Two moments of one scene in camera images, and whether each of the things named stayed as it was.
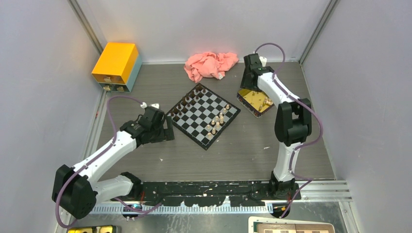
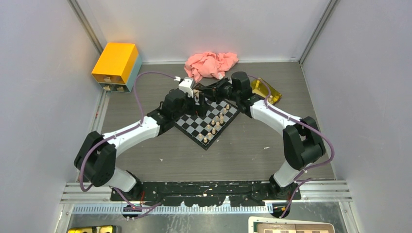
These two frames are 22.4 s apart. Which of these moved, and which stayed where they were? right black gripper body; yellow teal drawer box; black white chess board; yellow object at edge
Moved: right black gripper body
Stayed: yellow teal drawer box; black white chess board; yellow object at edge
